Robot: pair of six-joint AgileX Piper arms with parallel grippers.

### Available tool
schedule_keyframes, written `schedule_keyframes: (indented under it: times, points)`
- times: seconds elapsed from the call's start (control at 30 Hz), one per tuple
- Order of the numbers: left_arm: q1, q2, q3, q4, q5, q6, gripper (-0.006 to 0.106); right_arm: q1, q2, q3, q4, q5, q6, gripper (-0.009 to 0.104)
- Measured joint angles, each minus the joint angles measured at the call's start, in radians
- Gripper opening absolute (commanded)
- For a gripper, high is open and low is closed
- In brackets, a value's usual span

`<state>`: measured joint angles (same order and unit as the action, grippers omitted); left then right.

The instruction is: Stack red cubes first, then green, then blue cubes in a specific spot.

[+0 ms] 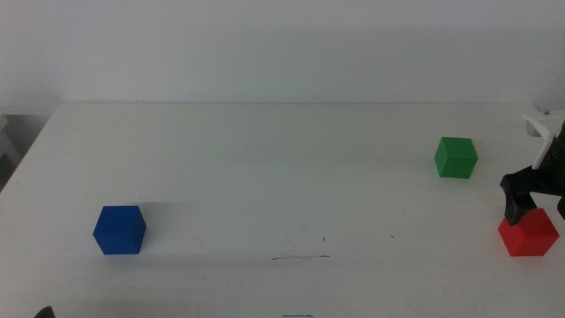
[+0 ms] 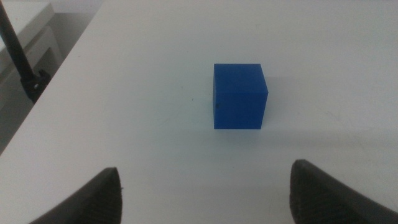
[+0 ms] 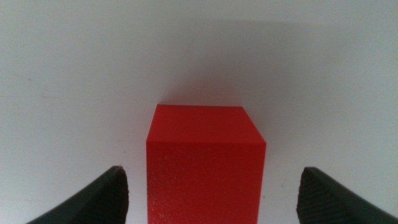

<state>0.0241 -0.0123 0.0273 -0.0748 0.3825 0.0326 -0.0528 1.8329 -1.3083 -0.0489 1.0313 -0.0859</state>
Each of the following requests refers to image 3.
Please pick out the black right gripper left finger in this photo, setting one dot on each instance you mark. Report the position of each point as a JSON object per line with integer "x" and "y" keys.
{"x": 102, "y": 202}

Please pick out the red cube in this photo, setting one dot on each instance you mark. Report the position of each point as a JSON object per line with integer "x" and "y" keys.
{"x": 205, "y": 171}

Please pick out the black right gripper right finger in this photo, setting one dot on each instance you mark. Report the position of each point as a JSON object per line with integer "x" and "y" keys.
{"x": 323, "y": 202}

